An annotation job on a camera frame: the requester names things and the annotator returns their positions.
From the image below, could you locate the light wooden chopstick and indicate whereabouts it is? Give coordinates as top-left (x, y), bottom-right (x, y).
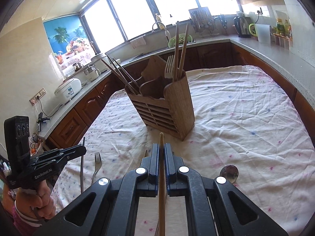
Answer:
top-left (158, 133), bottom-right (166, 235)

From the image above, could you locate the wooden utensil holder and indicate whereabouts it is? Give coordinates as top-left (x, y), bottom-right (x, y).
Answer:
top-left (125, 55), bottom-right (195, 140)

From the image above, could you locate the dark metal chopstick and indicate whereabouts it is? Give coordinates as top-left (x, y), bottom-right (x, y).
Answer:
top-left (80, 137), bottom-right (85, 194)

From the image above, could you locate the long wooden chopstick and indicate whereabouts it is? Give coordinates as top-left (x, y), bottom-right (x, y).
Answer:
top-left (172, 21), bottom-right (179, 82)

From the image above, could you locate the dish rack with utensils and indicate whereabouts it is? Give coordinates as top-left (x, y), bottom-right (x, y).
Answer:
top-left (189, 7), bottom-right (220, 36)

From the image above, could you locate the person's left hand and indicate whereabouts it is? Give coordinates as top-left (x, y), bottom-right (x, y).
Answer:
top-left (16, 180), bottom-right (56, 219)

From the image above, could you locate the silver fork on table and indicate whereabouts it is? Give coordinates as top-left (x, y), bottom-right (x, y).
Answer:
top-left (91, 152), bottom-right (102, 184)

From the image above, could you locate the silver spoon on table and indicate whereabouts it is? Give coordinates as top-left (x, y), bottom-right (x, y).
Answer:
top-left (220, 165), bottom-right (239, 184)

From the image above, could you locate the white flat rice cooker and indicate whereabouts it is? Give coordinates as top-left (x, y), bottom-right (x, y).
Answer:
top-left (55, 78), bottom-right (82, 105)

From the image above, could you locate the floral white tablecloth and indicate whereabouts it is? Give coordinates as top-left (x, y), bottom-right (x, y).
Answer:
top-left (52, 65), bottom-right (314, 235)

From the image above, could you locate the white soy milk maker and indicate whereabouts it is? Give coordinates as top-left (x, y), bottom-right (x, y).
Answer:
top-left (84, 65), bottom-right (101, 82)

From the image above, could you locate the dark chopstick left compartment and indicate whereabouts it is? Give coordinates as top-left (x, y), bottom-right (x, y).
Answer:
top-left (112, 58), bottom-right (140, 94)

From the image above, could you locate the silver fork in holder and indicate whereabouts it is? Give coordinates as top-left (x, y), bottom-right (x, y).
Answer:
top-left (164, 55), bottom-right (174, 79)

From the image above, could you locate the white rice cooker pot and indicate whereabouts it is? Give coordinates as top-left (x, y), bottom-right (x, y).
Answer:
top-left (91, 53), bottom-right (108, 73)

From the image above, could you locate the tropical fruit window poster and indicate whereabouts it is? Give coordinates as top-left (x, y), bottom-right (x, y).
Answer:
top-left (43, 15), bottom-right (95, 75)

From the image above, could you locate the wooden chopstick in holder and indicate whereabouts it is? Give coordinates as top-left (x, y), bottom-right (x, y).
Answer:
top-left (177, 24), bottom-right (189, 79)

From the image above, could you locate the green colander with vegetables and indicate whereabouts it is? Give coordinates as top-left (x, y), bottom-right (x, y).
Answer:
top-left (168, 34), bottom-right (194, 48)

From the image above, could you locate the white dish cloth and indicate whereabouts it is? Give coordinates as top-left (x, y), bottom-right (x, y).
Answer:
top-left (130, 36), bottom-right (147, 49)

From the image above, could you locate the chrome sink faucet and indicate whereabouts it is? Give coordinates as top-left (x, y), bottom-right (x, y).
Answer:
top-left (152, 21), bottom-right (171, 41)

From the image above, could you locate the green mug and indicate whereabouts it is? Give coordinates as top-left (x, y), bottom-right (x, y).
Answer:
top-left (248, 23), bottom-right (258, 37)

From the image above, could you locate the black electric kettle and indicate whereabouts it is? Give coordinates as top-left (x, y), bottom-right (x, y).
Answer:
top-left (233, 16), bottom-right (251, 38)

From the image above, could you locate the spice jar set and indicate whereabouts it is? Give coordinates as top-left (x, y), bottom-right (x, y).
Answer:
top-left (273, 34), bottom-right (293, 50)

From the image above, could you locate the translucent plastic jug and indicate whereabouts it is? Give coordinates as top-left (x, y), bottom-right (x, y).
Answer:
top-left (255, 24), bottom-right (271, 44)

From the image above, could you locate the yellow oil bottle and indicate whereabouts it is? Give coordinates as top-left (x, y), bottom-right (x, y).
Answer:
top-left (276, 18), bottom-right (285, 36)

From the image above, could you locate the wall power socket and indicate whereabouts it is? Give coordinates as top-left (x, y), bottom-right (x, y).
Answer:
top-left (29, 88), bottom-right (46, 106)

